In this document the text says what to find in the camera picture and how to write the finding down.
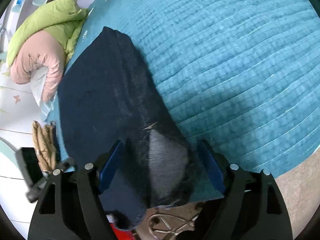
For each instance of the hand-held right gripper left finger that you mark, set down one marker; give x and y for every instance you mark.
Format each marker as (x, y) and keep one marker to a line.
(110, 165)

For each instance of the tan folded clothes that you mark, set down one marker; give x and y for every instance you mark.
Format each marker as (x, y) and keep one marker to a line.
(42, 140)

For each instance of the white wardrobe with butterfly decals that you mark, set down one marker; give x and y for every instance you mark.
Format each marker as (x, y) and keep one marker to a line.
(15, 115)

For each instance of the small blue box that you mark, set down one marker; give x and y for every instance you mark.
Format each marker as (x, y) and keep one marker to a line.
(21, 0)

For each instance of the pink quilt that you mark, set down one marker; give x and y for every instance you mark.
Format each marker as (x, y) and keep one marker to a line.
(37, 52)

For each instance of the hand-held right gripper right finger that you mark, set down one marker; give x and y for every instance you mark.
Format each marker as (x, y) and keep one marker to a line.
(212, 167)

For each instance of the red cloth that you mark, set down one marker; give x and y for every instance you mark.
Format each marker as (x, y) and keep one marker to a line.
(120, 230)

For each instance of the white pillow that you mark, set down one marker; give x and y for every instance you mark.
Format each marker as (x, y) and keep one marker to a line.
(40, 82)

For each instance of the light green bunk bed frame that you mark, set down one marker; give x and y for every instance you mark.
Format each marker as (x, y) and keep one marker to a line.
(5, 145)

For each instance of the dark denim jacket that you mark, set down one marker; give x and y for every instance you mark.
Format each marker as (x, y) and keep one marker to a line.
(105, 92)

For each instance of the teal quilted bed sheet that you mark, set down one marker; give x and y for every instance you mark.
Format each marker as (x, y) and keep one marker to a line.
(237, 67)

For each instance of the green quilt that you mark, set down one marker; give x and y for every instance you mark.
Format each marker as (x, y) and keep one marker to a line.
(50, 15)

